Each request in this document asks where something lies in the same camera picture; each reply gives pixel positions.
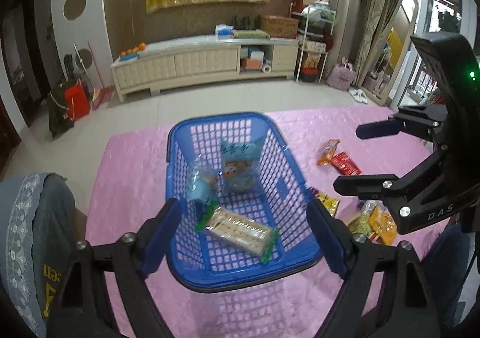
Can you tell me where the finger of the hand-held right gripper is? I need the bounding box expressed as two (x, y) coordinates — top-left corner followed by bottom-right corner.
(355, 106), (445, 141)
(333, 152), (449, 211)

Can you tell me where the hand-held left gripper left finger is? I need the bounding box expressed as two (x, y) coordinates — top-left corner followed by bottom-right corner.
(45, 197), (183, 338)

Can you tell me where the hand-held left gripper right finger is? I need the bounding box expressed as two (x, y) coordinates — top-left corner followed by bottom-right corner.
(305, 197), (441, 338)

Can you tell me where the clear blue-edged snack packet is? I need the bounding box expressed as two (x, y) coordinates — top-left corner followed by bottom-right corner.
(358, 200), (389, 216)

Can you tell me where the purple snack packet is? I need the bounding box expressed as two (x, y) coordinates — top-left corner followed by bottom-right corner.
(316, 190), (341, 217)

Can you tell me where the red yellow snack packet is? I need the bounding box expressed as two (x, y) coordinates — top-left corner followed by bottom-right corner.
(347, 207), (398, 247)

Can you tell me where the orange snack packet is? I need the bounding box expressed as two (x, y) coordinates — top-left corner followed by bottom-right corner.
(316, 139), (341, 167)

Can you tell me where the green-ended cracker packet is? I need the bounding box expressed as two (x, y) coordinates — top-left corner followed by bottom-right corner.
(196, 201), (281, 265)

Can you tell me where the light blue cartoon snack packet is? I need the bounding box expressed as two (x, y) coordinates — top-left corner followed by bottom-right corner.
(219, 137), (265, 194)

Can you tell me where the blue plastic basket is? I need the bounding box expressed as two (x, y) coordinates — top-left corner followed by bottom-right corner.
(165, 112), (325, 294)

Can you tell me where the pink bag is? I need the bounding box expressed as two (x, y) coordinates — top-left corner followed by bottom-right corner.
(327, 61), (357, 90)

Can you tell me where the arched standing mirror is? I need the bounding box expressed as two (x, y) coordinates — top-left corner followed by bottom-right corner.
(362, 0), (420, 106)

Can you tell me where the yellow printed bag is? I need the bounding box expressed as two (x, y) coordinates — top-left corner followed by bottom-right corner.
(303, 53), (327, 69)

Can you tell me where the white metal storage rack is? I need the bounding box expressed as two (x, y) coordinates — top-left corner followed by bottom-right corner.
(289, 0), (336, 84)

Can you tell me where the patterned curtain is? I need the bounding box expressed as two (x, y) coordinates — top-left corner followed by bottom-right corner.
(354, 0), (392, 87)

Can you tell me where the standing air conditioner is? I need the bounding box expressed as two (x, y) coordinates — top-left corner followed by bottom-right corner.
(335, 0), (366, 72)

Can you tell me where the cardboard box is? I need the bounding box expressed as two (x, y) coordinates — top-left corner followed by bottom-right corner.
(260, 15), (300, 39)

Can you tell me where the broom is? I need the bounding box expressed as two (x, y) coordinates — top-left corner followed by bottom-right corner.
(86, 42), (113, 110)

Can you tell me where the green folded cloth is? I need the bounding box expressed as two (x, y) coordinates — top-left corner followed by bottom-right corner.
(232, 28), (271, 39)

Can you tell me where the black bag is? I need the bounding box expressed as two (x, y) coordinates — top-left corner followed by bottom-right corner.
(47, 88), (76, 138)

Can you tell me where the red bag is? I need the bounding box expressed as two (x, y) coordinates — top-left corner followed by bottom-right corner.
(64, 82), (92, 122)

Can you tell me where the cream TV cabinet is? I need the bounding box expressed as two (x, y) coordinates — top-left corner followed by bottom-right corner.
(110, 35), (301, 102)

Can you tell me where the blue tissue box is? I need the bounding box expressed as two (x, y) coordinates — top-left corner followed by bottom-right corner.
(214, 23), (236, 38)

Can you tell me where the pile of oranges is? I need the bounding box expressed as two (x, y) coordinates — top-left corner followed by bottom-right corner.
(119, 43), (147, 60)

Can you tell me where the dark wooden door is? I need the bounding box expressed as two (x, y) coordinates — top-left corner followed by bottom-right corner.
(0, 0), (53, 129)

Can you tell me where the round brown wall disc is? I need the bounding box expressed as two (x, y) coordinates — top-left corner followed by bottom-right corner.
(62, 0), (88, 21)

